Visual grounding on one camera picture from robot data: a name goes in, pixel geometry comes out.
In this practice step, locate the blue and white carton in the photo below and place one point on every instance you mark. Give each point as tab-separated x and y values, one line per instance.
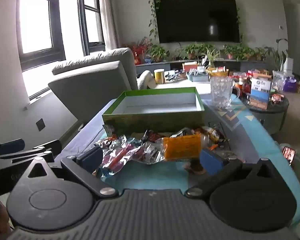
259	93

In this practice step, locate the red flower arrangement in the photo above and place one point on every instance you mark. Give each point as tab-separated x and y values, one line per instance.
138	48

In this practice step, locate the spider plant in vase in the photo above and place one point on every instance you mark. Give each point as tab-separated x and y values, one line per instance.
211	56

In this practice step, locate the narrow dark framed window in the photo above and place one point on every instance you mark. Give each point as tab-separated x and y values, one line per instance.
92	17

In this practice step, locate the grey armchair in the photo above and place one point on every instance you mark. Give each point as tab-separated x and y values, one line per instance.
90	80

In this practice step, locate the black wall television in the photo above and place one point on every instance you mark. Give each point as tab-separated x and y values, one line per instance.
197	20

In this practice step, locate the clear glass mug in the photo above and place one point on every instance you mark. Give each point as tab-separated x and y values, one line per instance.
221	92

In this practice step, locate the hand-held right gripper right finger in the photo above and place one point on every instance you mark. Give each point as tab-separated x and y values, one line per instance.
211	162

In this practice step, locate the orange box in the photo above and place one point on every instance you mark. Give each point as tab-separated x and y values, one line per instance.
189	67

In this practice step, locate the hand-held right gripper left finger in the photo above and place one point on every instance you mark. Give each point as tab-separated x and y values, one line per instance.
93	158

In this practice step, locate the dark round side table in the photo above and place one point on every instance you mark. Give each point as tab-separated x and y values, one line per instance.
270	120

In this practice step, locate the beige curtain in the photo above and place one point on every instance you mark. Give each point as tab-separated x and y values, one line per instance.
108	17

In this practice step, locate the grey television cabinet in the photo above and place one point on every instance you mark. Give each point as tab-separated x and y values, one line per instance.
165	66

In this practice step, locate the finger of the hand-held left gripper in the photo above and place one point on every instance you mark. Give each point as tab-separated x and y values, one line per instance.
11	146
50	147

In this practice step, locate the blue plastic basket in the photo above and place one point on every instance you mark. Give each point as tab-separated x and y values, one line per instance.
197	77

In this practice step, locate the round white table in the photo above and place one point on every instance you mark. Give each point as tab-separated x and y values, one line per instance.
180	85

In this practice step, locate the row of potted plants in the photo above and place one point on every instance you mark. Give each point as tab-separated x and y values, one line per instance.
193	50

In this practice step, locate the tall leafy floor plant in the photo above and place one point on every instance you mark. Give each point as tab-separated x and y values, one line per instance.
281	55

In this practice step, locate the purple bag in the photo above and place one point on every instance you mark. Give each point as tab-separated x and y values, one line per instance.
289	85

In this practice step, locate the white cylindrical appliance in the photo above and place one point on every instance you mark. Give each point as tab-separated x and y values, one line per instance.
288	65

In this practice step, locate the pile of snack packets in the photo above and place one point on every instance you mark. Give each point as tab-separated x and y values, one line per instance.
130	155

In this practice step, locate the cream plush cushion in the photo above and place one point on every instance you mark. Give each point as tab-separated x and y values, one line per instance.
145	80

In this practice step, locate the large dark framed window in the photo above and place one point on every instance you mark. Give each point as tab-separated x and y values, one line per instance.
36	22

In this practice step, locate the green cardboard box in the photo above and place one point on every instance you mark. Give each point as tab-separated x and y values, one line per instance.
152	123

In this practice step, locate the yellow canister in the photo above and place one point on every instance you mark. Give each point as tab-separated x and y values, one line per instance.
159	76

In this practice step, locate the orange snack packet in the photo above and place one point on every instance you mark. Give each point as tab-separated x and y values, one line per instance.
181	147

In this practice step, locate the small red packet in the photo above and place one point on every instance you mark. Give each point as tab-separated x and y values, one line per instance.
288	155

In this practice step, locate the blue patterned tablecloth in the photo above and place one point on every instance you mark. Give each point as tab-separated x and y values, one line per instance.
152	180

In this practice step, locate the black wall socket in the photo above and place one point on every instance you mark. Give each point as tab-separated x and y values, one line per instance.
40	124

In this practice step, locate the yellow wicker basket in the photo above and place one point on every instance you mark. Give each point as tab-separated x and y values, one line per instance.
217	73

